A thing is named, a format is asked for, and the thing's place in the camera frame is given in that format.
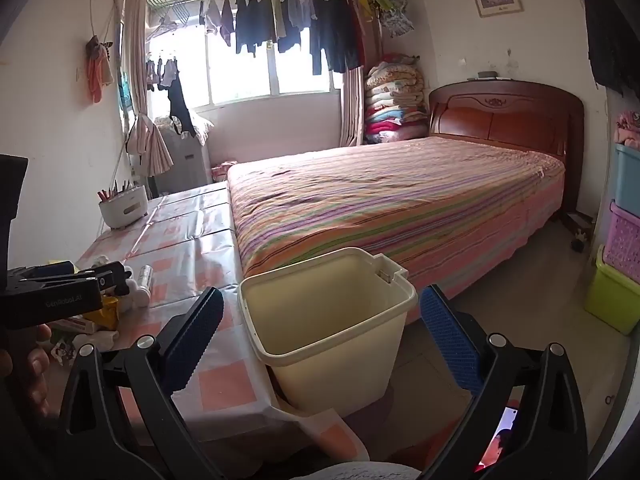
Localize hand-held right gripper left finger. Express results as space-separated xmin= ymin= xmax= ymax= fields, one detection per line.
xmin=57 ymin=287 xmax=226 ymax=480

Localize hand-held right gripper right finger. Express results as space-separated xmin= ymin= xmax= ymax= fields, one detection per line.
xmin=419 ymin=284 xmax=588 ymax=480

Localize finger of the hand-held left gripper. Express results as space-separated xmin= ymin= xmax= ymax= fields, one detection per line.
xmin=75 ymin=261 xmax=133 ymax=297
xmin=7 ymin=261 xmax=77 ymax=283

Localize yellow packet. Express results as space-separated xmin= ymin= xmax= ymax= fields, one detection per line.
xmin=82 ymin=296 xmax=120 ymax=331

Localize printed wrapper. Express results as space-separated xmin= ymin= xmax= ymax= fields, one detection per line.
xmin=50 ymin=331 xmax=121 ymax=368

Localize cream plastic bin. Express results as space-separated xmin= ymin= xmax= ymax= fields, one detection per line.
xmin=237 ymin=246 xmax=418 ymax=417

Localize person's left hand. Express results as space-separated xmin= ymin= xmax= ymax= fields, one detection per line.
xmin=0 ymin=322 xmax=53 ymax=421

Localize white utensil holder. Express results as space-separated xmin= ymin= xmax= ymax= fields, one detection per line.
xmin=97 ymin=178 xmax=150 ymax=231

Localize orange checkered tablecloth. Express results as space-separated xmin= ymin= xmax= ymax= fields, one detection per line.
xmin=45 ymin=182 xmax=371 ymax=471

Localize smartphone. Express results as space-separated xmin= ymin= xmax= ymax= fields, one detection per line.
xmin=475 ymin=405 xmax=521 ymax=473

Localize tied striped curtain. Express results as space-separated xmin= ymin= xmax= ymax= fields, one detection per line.
xmin=121 ymin=0 xmax=175 ymax=178

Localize grey cabinet by window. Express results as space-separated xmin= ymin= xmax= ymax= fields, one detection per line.
xmin=152 ymin=127 xmax=211 ymax=196

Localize bed with striped sheet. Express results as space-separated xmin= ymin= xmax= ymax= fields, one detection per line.
xmin=226 ymin=136 xmax=567 ymax=306

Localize pink stool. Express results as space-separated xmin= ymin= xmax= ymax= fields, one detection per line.
xmin=210 ymin=160 xmax=240 ymax=183

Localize black hanging garment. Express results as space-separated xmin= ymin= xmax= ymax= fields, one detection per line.
xmin=167 ymin=72 xmax=197 ymax=138

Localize orange hanging cloth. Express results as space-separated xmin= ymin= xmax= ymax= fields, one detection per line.
xmin=85 ymin=35 xmax=115 ymax=105

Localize pink plastic basket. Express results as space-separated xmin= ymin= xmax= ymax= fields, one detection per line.
xmin=602 ymin=200 xmax=640 ymax=285

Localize hanger of small laundry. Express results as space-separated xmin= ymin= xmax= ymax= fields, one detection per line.
xmin=145 ymin=55 xmax=181 ymax=92

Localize wooden headboard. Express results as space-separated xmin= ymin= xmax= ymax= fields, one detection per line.
xmin=427 ymin=80 xmax=586 ymax=216

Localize blue storage box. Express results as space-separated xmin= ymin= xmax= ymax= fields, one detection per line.
xmin=614 ymin=142 xmax=640 ymax=216

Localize stack of folded quilts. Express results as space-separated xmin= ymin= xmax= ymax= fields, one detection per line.
xmin=363 ymin=54 xmax=427 ymax=145

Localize straight striped curtain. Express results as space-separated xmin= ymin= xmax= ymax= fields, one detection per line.
xmin=340 ymin=5 xmax=383 ymax=147

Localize window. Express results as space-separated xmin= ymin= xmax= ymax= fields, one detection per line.
xmin=145 ymin=0 xmax=351 ymax=116

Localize pink folded clothes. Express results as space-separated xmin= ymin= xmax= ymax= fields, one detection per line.
xmin=615 ymin=110 xmax=640 ymax=150

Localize patterned hanging garment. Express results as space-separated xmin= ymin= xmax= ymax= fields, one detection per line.
xmin=372 ymin=0 xmax=416 ymax=38

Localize row of hanging clothes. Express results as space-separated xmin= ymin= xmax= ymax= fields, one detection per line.
xmin=199 ymin=0 xmax=368 ymax=77

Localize dark hanging cloth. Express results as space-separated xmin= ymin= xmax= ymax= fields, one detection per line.
xmin=570 ymin=0 xmax=640 ymax=111

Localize green wire rack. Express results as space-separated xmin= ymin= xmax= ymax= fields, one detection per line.
xmin=146 ymin=0 xmax=191 ymax=26

